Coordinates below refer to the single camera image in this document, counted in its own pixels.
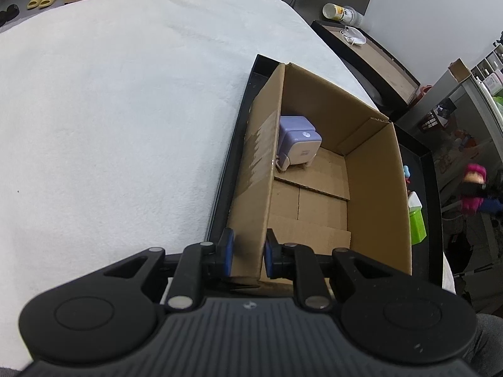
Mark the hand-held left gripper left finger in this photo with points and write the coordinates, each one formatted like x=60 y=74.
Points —
x=228 y=253

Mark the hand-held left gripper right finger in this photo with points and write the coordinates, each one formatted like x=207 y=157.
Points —
x=268 y=251

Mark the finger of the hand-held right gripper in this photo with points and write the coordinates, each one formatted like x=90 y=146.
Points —
x=493 y=205

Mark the pink doll figure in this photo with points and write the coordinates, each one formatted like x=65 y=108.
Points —
x=474 y=174

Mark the brown cardboard box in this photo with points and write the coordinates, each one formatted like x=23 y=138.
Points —
x=314 y=212

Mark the green toy house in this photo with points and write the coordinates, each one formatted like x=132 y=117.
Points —
x=417 y=226

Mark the small white toy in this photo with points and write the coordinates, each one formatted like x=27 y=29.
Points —
x=414 y=201

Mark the small blue figure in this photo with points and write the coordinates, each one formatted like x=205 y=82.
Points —
x=406 y=172

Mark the green plastic bag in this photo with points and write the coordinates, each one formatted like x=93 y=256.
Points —
x=499 y=108

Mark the lavender cube toy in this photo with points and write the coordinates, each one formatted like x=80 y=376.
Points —
x=298 y=141

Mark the pink bottle with white cap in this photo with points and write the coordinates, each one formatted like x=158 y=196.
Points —
x=493 y=80

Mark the drawer organiser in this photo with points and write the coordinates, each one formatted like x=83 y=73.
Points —
x=485 y=61

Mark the black tray with cardboard sheet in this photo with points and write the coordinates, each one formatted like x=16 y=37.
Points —
x=377 y=66

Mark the white face mask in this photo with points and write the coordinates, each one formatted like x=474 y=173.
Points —
x=353 y=36

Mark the stack of disposable cups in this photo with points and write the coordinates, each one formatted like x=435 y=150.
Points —
x=340 y=12

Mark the black slipper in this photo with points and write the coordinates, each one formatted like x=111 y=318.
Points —
x=11 y=10
x=4 y=17

